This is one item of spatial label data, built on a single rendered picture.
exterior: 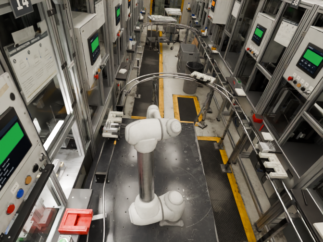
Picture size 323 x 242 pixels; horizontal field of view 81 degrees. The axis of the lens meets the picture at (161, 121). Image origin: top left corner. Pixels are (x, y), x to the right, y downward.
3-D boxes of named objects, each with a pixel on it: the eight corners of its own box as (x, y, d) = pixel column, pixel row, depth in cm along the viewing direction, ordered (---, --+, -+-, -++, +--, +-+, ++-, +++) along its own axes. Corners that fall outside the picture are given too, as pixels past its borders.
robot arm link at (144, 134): (163, 226, 130) (131, 235, 124) (156, 208, 144) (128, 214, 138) (165, 123, 101) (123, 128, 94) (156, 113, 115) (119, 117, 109)
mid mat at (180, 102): (205, 127, 338) (205, 126, 337) (174, 124, 334) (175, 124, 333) (196, 96, 414) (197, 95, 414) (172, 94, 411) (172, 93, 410)
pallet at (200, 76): (189, 79, 301) (191, 73, 294) (193, 76, 310) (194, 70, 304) (211, 87, 288) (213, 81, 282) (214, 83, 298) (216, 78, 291)
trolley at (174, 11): (180, 41, 705) (184, 11, 643) (164, 40, 695) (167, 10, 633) (175, 34, 768) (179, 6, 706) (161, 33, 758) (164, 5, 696)
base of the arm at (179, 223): (181, 199, 157) (182, 195, 154) (183, 227, 140) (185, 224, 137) (159, 197, 156) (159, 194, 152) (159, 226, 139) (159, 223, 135)
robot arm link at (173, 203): (185, 219, 139) (191, 205, 125) (162, 225, 134) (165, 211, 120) (178, 198, 151) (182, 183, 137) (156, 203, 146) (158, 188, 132)
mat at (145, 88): (164, 122, 336) (164, 121, 335) (130, 119, 332) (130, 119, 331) (162, 30, 784) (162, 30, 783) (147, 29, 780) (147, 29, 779)
